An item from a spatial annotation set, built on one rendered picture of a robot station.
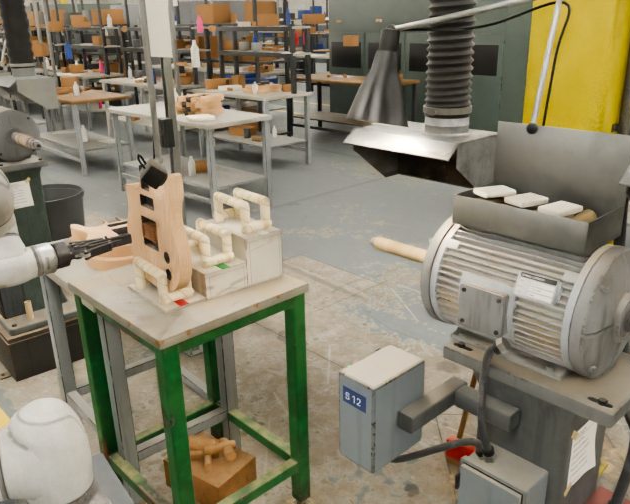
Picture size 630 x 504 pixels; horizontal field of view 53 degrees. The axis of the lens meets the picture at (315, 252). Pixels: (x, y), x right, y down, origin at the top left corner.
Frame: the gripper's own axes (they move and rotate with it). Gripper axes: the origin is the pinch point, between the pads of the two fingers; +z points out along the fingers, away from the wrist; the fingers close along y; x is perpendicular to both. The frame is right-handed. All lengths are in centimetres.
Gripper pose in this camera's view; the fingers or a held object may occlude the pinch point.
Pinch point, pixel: (120, 240)
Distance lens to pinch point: 204.2
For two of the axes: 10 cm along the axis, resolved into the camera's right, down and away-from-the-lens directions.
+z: 7.6, -2.4, 6.0
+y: 6.5, 2.5, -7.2
